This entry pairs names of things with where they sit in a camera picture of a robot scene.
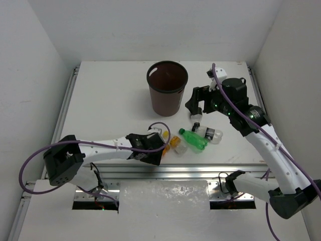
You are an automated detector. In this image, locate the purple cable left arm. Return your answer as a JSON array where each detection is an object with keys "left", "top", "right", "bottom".
[{"left": 19, "top": 122, "right": 172, "bottom": 208}]

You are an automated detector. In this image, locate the clear bottle yellow cap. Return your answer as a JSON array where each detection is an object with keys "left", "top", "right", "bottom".
[{"left": 163, "top": 131, "right": 188, "bottom": 156}]

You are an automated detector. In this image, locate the brown garbage bin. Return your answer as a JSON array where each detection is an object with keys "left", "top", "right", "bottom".
[{"left": 146, "top": 61, "right": 188, "bottom": 116}]

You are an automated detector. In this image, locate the clear bottle black label lying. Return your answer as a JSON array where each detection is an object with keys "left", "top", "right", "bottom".
[{"left": 192, "top": 123, "right": 223, "bottom": 145}]

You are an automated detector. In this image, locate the green plastic bottle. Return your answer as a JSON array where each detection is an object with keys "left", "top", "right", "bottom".
[{"left": 179, "top": 128, "right": 208, "bottom": 152}]

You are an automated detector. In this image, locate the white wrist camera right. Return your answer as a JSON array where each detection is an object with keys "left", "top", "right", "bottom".
[{"left": 207, "top": 67, "right": 227, "bottom": 91}]

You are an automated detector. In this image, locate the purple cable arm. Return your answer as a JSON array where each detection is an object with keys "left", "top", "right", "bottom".
[
  {"left": 212, "top": 63, "right": 321, "bottom": 241},
  {"left": 19, "top": 122, "right": 172, "bottom": 208}
]

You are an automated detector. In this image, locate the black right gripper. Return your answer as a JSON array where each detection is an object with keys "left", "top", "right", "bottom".
[{"left": 186, "top": 81, "right": 233, "bottom": 116}]

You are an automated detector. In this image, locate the aluminium frame rail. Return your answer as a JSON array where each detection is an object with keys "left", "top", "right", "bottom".
[{"left": 7, "top": 62, "right": 300, "bottom": 241}]

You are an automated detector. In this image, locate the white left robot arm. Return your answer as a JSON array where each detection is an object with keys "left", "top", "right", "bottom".
[{"left": 43, "top": 90, "right": 166, "bottom": 194}]

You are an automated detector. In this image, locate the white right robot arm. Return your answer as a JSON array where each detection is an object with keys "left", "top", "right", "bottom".
[{"left": 190, "top": 78, "right": 320, "bottom": 219}]

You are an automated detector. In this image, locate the clear bottle black label upright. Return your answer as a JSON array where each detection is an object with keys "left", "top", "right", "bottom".
[{"left": 190, "top": 113, "right": 203, "bottom": 123}]

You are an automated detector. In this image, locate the black cable loop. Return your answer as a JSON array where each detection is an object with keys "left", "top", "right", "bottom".
[{"left": 217, "top": 171, "right": 230, "bottom": 193}]

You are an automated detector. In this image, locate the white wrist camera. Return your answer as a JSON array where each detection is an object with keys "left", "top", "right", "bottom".
[
  {"left": 207, "top": 67, "right": 227, "bottom": 91},
  {"left": 147, "top": 127, "right": 163, "bottom": 135}
]

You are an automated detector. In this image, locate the orange juice bottle front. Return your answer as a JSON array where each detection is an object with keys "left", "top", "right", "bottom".
[{"left": 162, "top": 145, "right": 171, "bottom": 156}]

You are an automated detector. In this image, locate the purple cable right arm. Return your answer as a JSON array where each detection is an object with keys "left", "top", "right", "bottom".
[{"left": 212, "top": 63, "right": 321, "bottom": 241}]

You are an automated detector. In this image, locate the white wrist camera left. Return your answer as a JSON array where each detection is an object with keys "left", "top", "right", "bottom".
[{"left": 147, "top": 127, "right": 163, "bottom": 135}]

